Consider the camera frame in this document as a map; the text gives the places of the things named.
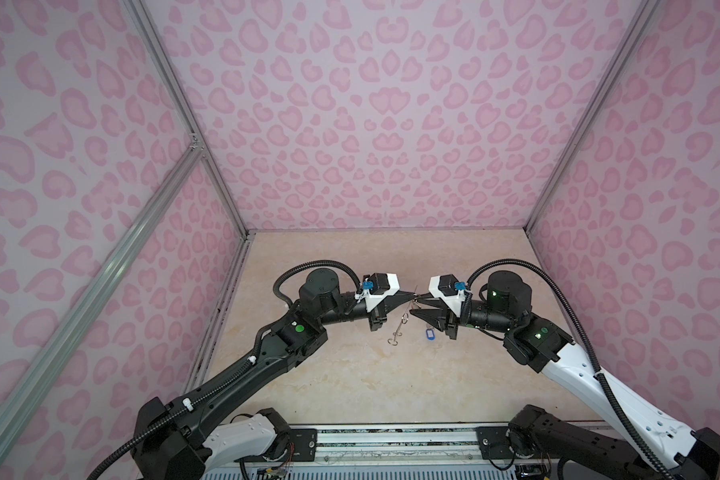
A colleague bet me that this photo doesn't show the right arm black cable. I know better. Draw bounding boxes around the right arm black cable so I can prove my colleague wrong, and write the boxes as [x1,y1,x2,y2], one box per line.
[465,258,679,480]

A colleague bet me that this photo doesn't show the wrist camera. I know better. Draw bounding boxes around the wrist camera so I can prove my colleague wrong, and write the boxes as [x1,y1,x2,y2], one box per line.
[428,274,469,318]
[355,273,400,312]

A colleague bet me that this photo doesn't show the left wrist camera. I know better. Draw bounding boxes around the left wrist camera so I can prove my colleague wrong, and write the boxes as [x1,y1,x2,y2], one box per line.
[355,273,400,312]

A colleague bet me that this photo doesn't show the perforated metal ring disc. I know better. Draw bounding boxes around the perforated metal ring disc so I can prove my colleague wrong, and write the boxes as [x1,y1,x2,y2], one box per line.
[387,312,409,347]

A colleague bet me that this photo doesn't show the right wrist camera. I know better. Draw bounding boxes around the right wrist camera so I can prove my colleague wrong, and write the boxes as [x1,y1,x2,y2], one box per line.
[428,274,469,318]

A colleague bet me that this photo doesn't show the corner aluminium post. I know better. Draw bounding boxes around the corner aluminium post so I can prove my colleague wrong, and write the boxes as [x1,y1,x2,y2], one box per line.
[121,0,249,239]
[523,0,665,237]

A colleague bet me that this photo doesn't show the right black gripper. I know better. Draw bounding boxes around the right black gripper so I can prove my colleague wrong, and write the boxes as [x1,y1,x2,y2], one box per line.
[410,290,514,341]

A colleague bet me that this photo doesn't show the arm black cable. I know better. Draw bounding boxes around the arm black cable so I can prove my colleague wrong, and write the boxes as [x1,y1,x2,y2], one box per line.
[272,259,362,308]
[465,258,679,480]

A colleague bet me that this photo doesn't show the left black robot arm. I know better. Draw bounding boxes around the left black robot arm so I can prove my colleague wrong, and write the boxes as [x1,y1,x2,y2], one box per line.
[88,260,415,479]

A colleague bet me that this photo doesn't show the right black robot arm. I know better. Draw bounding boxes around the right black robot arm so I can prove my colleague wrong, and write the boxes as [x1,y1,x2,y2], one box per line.
[412,270,720,479]

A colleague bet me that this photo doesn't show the left diagonal aluminium strut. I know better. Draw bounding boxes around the left diagonal aluminium strut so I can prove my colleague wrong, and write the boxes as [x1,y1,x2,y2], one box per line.
[0,146,204,466]

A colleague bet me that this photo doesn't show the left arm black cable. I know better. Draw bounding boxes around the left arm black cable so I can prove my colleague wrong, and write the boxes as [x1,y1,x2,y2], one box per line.
[272,259,362,308]

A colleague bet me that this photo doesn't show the right corner aluminium post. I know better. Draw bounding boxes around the right corner aluminium post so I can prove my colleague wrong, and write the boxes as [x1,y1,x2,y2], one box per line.
[523,0,665,237]

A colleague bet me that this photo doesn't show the left corner aluminium post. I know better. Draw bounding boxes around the left corner aluminium post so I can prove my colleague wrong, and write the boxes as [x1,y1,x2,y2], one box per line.
[121,0,249,239]

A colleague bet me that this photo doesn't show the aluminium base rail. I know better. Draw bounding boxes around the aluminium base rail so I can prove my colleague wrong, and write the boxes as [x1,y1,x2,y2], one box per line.
[203,421,661,480]

